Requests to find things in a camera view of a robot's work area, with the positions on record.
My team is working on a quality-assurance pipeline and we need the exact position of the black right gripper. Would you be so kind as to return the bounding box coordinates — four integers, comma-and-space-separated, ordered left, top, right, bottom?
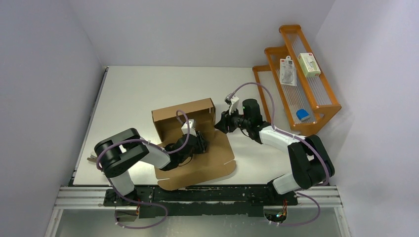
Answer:
214, 105, 250, 134

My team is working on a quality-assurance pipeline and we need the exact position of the brown cardboard box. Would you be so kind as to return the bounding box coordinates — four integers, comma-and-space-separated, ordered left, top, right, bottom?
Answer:
152, 98, 236, 191

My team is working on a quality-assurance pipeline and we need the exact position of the orange wooden tiered rack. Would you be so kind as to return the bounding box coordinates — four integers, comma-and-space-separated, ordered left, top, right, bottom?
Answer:
252, 25, 341, 135

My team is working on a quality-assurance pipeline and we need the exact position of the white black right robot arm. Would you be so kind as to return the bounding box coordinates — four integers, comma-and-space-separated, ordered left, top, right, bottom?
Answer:
214, 96, 335, 204

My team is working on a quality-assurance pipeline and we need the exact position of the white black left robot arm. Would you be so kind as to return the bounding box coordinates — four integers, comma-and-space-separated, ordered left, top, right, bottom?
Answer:
94, 128, 209, 205

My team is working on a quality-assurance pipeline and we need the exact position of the white green product box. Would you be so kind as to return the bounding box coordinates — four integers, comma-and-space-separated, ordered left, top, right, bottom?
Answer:
297, 52, 321, 78

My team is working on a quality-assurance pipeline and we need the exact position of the blue small object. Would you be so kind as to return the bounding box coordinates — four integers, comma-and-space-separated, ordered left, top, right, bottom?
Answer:
296, 109, 311, 121

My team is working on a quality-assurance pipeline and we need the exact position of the grey white clip tool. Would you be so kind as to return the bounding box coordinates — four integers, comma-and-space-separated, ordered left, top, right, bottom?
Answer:
86, 152, 97, 163

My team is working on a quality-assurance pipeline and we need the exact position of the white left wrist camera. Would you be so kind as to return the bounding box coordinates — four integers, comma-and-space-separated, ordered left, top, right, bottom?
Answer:
181, 119, 197, 137

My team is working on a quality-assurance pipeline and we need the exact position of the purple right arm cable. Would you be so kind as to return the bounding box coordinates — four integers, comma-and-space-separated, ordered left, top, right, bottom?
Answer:
226, 81, 331, 227

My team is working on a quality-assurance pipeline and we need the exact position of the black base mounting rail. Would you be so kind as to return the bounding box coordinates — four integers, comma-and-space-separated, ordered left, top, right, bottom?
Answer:
103, 185, 298, 219

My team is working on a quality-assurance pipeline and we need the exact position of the clear packaged cable bag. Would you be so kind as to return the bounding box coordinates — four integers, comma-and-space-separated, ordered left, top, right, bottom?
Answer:
279, 56, 296, 86

